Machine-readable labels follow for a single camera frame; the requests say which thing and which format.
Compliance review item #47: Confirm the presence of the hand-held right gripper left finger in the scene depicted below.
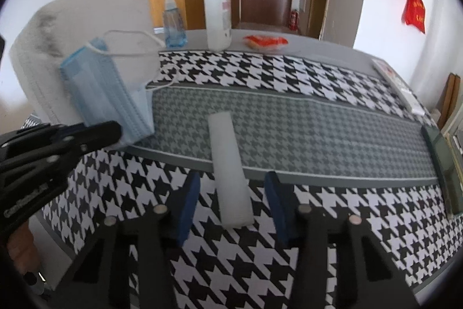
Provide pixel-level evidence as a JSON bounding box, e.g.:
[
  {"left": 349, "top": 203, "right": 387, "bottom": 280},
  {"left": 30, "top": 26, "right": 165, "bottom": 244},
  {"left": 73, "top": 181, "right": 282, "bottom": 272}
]
[{"left": 54, "top": 171, "right": 201, "bottom": 309}]

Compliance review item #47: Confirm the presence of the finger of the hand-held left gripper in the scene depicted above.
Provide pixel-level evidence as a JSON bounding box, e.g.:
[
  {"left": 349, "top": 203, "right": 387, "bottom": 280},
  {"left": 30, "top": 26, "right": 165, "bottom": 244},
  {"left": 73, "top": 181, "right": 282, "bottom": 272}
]
[
  {"left": 43, "top": 120, "right": 122, "bottom": 172},
  {"left": 3, "top": 124, "right": 84, "bottom": 150}
]

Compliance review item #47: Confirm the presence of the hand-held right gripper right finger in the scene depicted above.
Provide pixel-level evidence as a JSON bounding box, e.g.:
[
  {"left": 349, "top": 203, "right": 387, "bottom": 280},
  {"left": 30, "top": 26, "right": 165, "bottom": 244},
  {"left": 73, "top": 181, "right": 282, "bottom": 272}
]
[{"left": 264, "top": 171, "right": 420, "bottom": 309}]

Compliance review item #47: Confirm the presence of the blue face mask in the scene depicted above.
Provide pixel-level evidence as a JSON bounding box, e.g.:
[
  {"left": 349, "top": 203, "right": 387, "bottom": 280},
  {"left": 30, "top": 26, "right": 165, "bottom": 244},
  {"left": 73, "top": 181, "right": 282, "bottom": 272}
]
[{"left": 60, "top": 30, "right": 167, "bottom": 150}]

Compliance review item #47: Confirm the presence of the translucent white plastic bar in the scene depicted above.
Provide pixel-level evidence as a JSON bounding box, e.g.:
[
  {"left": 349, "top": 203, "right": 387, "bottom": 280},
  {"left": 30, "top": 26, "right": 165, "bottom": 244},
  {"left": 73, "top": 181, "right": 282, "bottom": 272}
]
[{"left": 207, "top": 112, "right": 254, "bottom": 228}]

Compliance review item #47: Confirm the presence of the white foam box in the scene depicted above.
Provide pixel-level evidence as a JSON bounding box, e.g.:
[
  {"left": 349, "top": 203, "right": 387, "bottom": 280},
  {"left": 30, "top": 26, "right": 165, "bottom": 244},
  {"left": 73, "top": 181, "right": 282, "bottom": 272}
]
[{"left": 9, "top": 0, "right": 161, "bottom": 125}]

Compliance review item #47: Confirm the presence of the person's left hand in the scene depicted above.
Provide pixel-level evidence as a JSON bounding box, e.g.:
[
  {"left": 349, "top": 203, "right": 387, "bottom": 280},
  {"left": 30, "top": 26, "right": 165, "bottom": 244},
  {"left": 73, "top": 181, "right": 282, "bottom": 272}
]
[{"left": 7, "top": 222, "right": 40, "bottom": 273}]

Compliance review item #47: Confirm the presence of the houndstooth tablecloth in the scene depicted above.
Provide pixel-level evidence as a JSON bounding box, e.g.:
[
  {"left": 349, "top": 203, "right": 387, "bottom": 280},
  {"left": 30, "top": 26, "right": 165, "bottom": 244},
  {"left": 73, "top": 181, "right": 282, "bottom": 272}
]
[{"left": 31, "top": 28, "right": 463, "bottom": 309}]

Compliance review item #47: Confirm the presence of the small clear spray bottle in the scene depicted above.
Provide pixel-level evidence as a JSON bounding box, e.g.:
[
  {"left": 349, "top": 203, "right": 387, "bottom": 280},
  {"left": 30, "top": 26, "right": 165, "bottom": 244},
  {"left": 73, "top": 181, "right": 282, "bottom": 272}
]
[{"left": 163, "top": 0, "right": 188, "bottom": 49}]

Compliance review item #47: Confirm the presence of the red snack packet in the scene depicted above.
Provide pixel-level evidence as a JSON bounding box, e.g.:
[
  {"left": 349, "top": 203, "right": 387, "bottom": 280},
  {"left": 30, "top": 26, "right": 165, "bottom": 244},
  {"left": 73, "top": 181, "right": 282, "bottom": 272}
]
[{"left": 243, "top": 35, "right": 289, "bottom": 51}]

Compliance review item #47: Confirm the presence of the white red pump bottle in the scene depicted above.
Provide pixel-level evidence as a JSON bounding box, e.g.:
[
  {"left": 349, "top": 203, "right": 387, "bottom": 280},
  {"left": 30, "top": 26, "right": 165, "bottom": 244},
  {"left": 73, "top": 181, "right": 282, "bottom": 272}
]
[{"left": 199, "top": 0, "right": 233, "bottom": 52}]

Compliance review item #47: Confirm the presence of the white remote control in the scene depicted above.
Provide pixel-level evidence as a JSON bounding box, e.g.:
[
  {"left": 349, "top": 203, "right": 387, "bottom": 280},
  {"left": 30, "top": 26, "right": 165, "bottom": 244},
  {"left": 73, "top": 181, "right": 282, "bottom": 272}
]
[{"left": 372, "top": 59, "right": 427, "bottom": 116}]

